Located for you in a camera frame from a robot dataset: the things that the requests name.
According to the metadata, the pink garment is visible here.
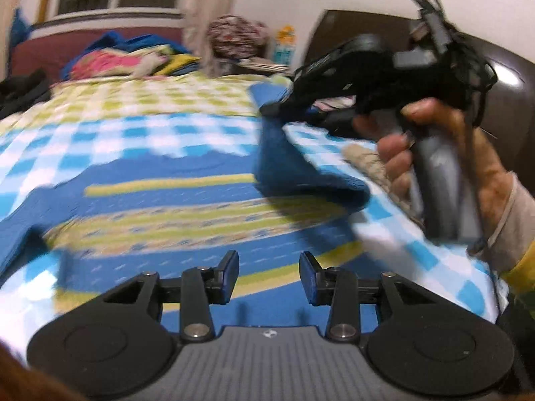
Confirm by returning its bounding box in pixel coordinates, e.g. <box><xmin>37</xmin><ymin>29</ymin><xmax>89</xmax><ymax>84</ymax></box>
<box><xmin>69</xmin><ymin>49</ymin><xmax>168</xmax><ymax>79</ymax></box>

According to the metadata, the floral fabric bag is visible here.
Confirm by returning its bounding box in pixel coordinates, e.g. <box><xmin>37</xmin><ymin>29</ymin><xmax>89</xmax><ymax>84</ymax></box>
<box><xmin>207</xmin><ymin>14</ymin><xmax>271</xmax><ymax>62</ymax></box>

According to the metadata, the maroon headboard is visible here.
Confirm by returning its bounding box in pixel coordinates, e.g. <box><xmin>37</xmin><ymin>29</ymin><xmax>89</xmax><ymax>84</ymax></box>
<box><xmin>10</xmin><ymin>27</ymin><xmax>189</xmax><ymax>81</ymax></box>

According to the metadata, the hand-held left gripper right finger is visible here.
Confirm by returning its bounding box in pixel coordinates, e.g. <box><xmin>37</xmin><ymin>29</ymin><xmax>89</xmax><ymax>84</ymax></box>
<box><xmin>299</xmin><ymin>252</ymin><xmax>435</xmax><ymax>341</ymax></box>

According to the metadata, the beige curtain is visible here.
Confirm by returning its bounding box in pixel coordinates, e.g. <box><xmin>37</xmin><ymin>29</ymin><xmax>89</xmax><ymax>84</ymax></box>
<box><xmin>182</xmin><ymin>0</ymin><xmax>246</xmax><ymax>79</ymax></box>

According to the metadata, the dark wooden furniture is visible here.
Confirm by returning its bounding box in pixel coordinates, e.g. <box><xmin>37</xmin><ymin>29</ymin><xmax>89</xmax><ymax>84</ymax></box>
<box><xmin>305</xmin><ymin>8</ymin><xmax>535</xmax><ymax>184</ymax></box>

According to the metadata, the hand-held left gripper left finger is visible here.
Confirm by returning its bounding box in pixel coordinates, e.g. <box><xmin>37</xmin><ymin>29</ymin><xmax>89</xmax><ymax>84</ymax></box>
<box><xmin>102</xmin><ymin>250</ymin><xmax>240</xmax><ymax>341</ymax></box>

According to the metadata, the black clothing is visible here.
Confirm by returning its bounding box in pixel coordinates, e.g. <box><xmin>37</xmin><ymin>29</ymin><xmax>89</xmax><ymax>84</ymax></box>
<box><xmin>0</xmin><ymin>69</ymin><xmax>53</xmax><ymax>121</ymax></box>

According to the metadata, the black cable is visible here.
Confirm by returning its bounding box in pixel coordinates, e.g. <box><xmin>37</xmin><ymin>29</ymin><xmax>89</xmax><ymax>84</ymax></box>
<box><xmin>402</xmin><ymin>0</ymin><xmax>499</xmax><ymax>255</ymax></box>

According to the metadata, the person's right hand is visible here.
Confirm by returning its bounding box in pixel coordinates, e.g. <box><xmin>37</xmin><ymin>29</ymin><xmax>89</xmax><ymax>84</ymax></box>
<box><xmin>353</xmin><ymin>98</ymin><xmax>518</xmax><ymax>239</ymax></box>

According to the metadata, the blue hanging cloth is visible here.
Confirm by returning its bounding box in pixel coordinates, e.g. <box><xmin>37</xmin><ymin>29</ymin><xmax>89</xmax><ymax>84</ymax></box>
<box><xmin>10</xmin><ymin>8</ymin><xmax>35</xmax><ymax>47</ymax></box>

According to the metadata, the yellow garment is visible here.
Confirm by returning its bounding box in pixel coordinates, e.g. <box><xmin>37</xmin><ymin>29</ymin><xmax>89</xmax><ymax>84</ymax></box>
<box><xmin>154</xmin><ymin>52</ymin><xmax>202</xmax><ymax>77</ymax></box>

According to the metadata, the pile of colourful clothes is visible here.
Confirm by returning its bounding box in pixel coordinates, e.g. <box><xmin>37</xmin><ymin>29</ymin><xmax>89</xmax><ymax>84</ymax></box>
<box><xmin>61</xmin><ymin>31</ymin><xmax>202</xmax><ymax>78</ymax></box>

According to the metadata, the blue striped knit sweater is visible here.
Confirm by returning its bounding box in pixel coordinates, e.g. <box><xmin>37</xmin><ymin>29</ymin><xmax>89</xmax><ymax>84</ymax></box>
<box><xmin>0</xmin><ymin>81</ymin><xmax>372</xmax><ymax>314</ymax></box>

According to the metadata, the striped folded cloth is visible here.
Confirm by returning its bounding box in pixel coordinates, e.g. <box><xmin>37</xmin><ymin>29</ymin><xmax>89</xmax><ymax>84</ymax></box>
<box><xmin>234</xmin><ymin>56</ymin><xmax>290</xmax><ymax>77</ymax></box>

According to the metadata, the person's right forearm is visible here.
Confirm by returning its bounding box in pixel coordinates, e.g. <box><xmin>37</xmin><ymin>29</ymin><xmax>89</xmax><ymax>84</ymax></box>
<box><xmin>468</xmin><ymin>173</ymin><xmax>535</xmax><ymax>301</ymax></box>

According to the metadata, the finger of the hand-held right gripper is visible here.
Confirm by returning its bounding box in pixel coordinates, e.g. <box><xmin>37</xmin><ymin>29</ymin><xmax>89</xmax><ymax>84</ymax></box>
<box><xmin>259</xmin><ymin>88</ymin><xmax>318</xmax><ymax>121</ymax></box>
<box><xmin>307</xmin><ymin>108</ymin><xmax>365</xmax><ymax>138</ymax></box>

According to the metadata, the white fluffy cloth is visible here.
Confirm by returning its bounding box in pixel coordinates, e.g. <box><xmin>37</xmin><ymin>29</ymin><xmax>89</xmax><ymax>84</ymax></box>
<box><xmin>131</xmin><ymin>54</ymin><xmax>165</xmax><ymax>78</ymax></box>

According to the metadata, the orange-capped bottle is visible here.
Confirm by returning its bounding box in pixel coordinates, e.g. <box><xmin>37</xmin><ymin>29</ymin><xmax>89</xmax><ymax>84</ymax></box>
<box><xmin>272</xmin><ymin>25</ymin><xmax>298</xmax><ymax>66</ymax></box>

